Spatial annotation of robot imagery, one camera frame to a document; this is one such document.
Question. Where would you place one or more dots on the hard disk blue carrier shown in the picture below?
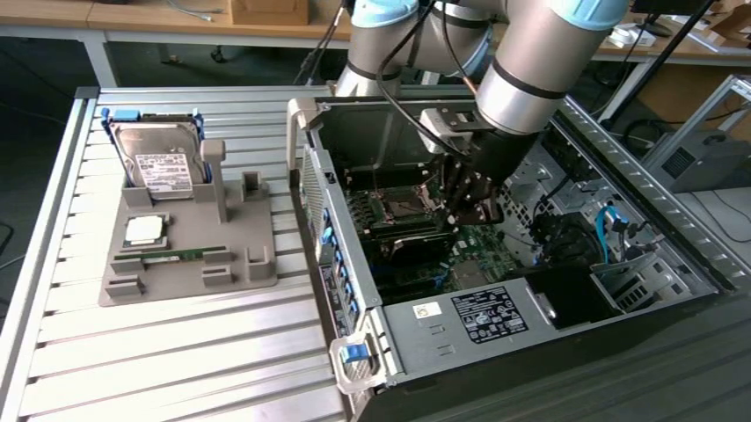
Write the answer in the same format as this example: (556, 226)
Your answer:
(159, 149)

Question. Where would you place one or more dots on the green motherboard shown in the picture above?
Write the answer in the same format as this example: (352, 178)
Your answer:
(488, 246)

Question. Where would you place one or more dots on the aluminium profile frame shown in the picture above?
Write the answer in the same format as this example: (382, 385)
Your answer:
(725, 94)

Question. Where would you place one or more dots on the grey computer tower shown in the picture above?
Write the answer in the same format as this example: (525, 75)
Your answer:
(705, 162)

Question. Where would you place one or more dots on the black slanted pole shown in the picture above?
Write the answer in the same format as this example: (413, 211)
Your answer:
(676, 44)

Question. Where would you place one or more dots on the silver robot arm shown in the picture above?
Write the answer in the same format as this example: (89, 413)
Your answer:
(540, 66)

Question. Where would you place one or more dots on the wooden desk grey legs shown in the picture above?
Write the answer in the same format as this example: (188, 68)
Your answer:
(59, 17)

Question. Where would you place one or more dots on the white small box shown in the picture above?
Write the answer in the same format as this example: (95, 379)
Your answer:
(637, 39)

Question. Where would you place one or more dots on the grey metal disk bay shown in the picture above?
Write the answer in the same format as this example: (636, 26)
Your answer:
(640, 281)

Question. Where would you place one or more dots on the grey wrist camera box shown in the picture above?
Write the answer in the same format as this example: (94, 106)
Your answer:
(456, 127)

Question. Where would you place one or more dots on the metal socket cover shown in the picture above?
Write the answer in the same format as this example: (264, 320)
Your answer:
(428, 195)

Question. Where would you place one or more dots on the open PC case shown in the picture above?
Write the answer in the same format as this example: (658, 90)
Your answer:
(588, 378)

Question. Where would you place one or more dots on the blue case latch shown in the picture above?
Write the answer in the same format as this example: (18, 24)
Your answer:
(354, 354)

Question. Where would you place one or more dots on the black monitor with stand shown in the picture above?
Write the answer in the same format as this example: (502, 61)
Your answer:
(657, 28)

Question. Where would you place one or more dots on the CPU socket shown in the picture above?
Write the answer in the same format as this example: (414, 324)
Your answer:
(405, 208)

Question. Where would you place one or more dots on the grey parts rack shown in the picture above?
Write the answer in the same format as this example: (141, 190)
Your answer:
(189, 281)

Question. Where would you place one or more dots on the open brown cardboard box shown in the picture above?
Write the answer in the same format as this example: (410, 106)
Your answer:
(734, 26)

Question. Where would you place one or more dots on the black RAM slot bank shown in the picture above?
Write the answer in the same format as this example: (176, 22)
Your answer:
(405, 225)

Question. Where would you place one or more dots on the CPU chip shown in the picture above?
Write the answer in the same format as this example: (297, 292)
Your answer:
(143, 230)

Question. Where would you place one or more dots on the grey power supply unit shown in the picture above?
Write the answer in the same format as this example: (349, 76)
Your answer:
(422, 343)

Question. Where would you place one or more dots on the grey metal drive cage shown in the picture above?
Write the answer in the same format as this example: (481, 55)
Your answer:
(529, 202)

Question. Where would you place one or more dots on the black expansion slot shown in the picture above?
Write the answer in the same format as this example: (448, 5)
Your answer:
(405, 288)

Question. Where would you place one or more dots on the closed cardboard box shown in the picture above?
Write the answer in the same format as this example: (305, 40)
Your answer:
(270, 11)

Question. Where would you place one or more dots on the green RAM stick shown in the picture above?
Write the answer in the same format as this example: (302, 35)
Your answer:
(177, 254)

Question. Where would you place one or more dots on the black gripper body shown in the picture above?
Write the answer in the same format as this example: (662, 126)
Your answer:
(505, 154)

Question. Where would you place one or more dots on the cluttered wooden desk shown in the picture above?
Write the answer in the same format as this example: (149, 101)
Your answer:
(649, 54)

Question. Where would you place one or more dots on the grey chipset heatsink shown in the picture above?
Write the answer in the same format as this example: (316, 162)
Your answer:
(470, 272)

